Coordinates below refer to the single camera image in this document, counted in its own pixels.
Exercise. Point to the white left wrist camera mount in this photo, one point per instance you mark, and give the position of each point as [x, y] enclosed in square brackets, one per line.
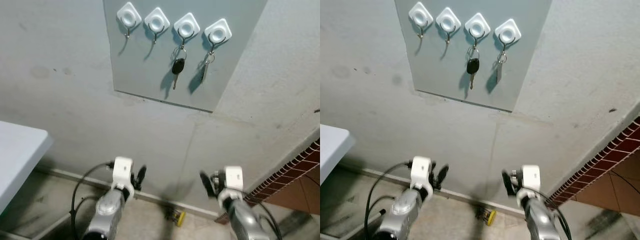
[421, 172]
[122, 172]

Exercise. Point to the small yellow black object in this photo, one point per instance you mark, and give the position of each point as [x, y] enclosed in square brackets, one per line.
[490, 217]
[179, 218]

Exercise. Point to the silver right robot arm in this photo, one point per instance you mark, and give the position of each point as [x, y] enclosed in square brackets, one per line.
[246, 220]
[541, 220]

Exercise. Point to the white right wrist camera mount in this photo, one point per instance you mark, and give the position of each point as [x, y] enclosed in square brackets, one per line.
[531, 177]
[233, 179]

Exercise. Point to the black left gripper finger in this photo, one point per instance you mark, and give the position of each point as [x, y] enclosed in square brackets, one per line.
[443, 173]
[433, 168]
[142, 173]

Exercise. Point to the black head car key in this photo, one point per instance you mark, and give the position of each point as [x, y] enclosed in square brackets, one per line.
[473, 65]
[178, 66]

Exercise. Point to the plain silver key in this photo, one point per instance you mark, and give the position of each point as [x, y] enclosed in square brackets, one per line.
[205, 72]
[499, 72]

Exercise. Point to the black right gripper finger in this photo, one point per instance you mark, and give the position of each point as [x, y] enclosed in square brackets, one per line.
[507, 182]
[206, 184]

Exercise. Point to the grey wall board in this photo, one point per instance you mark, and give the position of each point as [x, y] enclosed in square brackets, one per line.
[440, 70]
[145, 70]

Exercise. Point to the white folding table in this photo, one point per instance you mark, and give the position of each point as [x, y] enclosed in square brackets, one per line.
[20, 155]
[335, 150]

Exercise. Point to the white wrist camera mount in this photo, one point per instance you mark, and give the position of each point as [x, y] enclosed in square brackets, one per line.
[233, 179]
[421, 172]
[531, 177]
[122, 172]

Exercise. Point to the white square wall hook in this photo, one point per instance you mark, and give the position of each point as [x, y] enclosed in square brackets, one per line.
[420, 15]
[157, 21]
[448, 21]
[129, 16]
[477, 26]
[186, 26]
[217, 33]
[508, 33]

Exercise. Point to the red brick tile ledge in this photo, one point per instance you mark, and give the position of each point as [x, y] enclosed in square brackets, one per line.
[295, 167]
[620, 145]

